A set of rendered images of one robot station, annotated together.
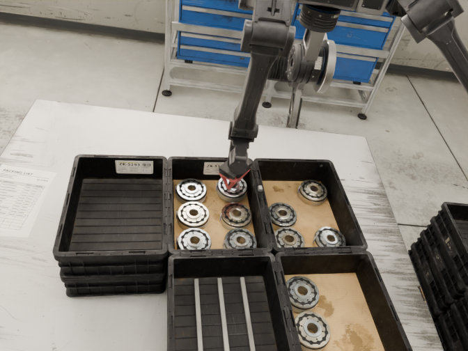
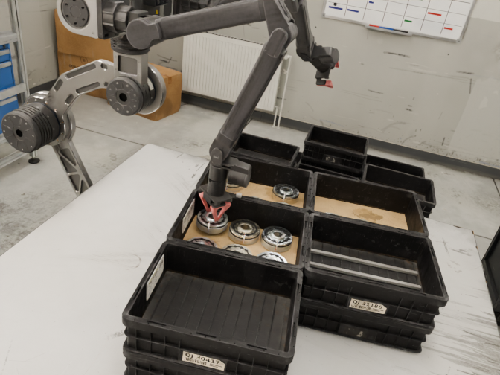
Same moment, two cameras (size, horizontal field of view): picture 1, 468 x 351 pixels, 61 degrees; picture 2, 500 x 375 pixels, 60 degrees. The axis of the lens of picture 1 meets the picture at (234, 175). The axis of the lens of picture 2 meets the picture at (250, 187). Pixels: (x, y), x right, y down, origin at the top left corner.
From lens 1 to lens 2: 1.18 m
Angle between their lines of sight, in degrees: 56
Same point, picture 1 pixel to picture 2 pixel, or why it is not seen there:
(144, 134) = (24, 290)
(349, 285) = (322, 202)
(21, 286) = not seen: outside the picture
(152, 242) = (255, 297)
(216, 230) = (254, 250)
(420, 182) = not seen: hidden behind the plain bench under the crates
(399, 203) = not seen: hidden behind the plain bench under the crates
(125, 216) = (213, 313)
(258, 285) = (317, 244)
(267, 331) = (357, 252)
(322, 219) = (259, 190)
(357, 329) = (358, 212)
